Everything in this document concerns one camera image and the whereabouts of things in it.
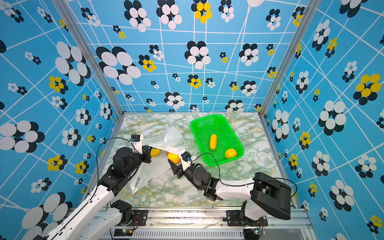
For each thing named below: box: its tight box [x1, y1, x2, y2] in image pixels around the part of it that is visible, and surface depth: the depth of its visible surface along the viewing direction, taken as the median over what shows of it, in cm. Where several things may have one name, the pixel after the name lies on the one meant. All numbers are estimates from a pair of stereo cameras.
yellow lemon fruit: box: [225, 148, 238, 160], surface depth 93 cm
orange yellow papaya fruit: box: [210, 134, 218, 151], surface depth 99 cm
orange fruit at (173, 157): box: [166, 151, 181, 164], surface depth 71 cm
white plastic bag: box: [130, 126, 184, 194], surface depth 73 cm
